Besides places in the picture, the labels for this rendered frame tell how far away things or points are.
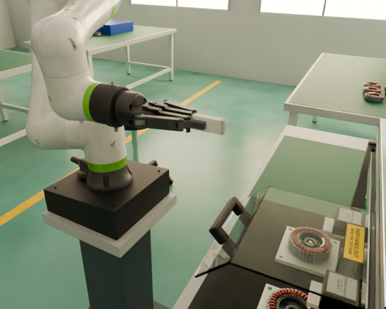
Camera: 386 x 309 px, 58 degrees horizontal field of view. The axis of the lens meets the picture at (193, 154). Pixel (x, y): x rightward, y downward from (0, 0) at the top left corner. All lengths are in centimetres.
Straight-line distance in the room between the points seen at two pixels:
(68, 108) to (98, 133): 24
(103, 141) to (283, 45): 459
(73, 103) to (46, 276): 143
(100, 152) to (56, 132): 14
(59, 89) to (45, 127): 29
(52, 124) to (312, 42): 463
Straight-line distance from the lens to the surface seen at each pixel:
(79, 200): 110
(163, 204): 121
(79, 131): 106
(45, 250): 228
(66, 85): 81
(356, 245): 64
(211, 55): 581
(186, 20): 592
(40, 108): 112
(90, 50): 382
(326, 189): 139
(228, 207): 66
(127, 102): 75
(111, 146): 106
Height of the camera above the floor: 145
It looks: 27 degrees down
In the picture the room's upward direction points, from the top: 1 degrees clockwise
